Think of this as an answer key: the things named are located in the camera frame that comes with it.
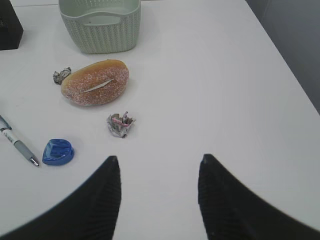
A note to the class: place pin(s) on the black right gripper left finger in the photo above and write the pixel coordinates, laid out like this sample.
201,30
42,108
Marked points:
89,213

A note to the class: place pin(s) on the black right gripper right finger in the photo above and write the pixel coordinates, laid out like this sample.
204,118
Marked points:
231,211

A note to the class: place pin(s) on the blue pencil sharpener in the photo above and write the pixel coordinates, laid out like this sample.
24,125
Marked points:
58,152

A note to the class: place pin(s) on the blue grip pen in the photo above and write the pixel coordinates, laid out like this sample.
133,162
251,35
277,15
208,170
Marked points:
7,131

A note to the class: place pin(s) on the pale green woven basket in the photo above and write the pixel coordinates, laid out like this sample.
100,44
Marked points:
102,26

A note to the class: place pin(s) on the black mesh pen holder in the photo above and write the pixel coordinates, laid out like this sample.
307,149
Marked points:
11,30

